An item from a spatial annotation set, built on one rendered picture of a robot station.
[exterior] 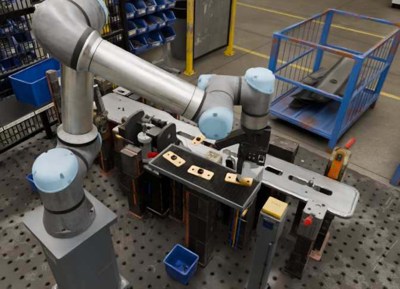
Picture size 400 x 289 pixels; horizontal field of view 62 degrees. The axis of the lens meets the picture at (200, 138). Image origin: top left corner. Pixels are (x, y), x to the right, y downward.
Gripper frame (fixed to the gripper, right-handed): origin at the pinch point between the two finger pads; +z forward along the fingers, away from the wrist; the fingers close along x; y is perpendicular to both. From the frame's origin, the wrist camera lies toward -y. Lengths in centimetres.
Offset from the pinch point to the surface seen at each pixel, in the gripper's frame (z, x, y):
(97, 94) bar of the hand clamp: 4, 37, -74
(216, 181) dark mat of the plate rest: 5.5, 0.7, -7.2
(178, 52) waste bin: 110, 345, -152
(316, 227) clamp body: 20.4, 5.3, 27.8
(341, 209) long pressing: 21.5, 18.1, 36.6
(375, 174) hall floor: 122, 175, 95
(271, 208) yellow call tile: 5.5, -5.4, 11.7
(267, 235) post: 15.8, -7.2, 12.2
